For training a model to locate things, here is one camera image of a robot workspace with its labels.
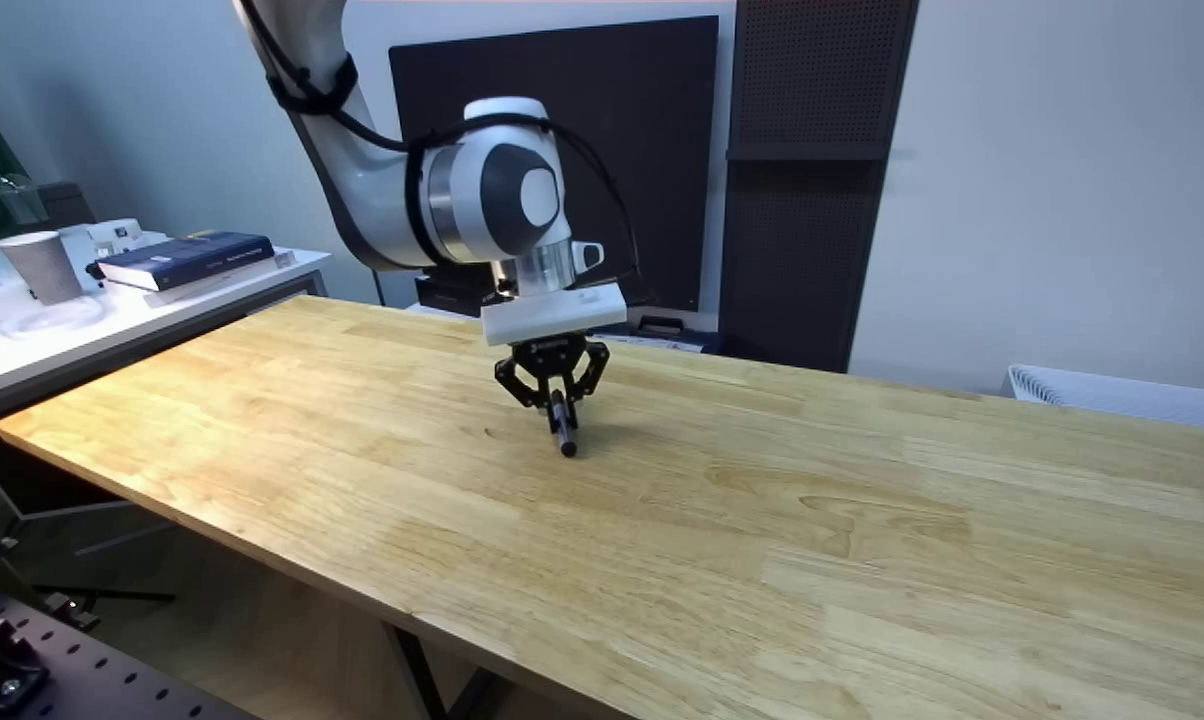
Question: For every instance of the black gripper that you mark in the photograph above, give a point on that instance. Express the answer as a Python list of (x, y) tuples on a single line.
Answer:
[(554, 357)]

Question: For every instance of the black marker with grey label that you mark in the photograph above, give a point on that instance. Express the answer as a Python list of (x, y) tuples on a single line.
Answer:
[(564, 427)]

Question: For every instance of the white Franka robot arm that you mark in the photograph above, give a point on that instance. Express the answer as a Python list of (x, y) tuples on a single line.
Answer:
[(403, 175)]

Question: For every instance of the black metal table leg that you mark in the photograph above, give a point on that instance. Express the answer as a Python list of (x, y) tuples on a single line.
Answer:
[(424, 675)]

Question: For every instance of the tall dark brown panel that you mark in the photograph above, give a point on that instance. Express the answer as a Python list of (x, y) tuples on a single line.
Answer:
[(801, 175)]

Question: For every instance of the dark blue book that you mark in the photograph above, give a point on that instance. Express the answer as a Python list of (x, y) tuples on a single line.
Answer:
[(184, 257)]

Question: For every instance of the white side table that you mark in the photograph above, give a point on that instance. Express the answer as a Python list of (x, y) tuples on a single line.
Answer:
[(104, 326)]

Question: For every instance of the white cylindrical cup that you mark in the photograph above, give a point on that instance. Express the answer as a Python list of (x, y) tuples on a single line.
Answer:
[(42, 265)]

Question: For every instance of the white plastic bin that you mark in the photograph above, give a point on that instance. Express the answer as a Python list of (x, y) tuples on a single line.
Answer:
[(1120, 399)]

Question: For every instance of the black perforated breadboard plate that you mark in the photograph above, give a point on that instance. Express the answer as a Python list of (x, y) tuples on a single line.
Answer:
[(53, 662)]

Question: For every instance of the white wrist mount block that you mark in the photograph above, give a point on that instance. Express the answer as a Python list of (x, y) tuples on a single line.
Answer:
[(554, 315)]

